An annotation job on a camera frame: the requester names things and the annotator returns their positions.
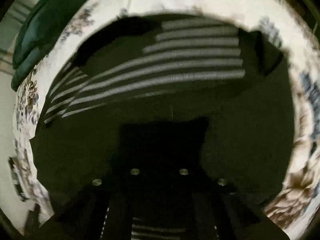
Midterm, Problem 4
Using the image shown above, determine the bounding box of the black striped sweater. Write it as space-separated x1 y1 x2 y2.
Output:
30 14 294 239

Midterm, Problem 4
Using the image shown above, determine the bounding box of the dark green folded blanket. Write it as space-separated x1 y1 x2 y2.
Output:
11 0 87 91

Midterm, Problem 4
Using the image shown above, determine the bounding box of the floral bed cover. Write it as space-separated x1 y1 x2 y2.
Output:
8 0 319 239

